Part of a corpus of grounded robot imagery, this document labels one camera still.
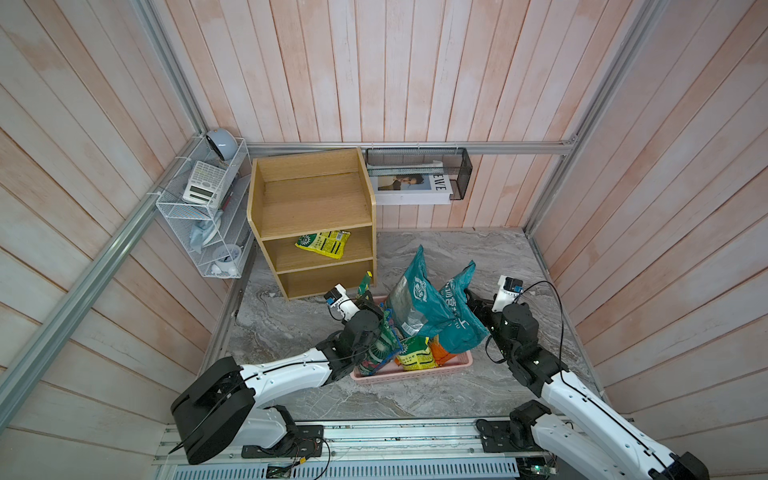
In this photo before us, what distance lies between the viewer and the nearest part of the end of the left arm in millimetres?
625

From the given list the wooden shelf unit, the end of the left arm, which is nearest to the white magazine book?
the wooden shelf unit

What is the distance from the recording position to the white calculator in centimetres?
73

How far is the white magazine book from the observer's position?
91cm
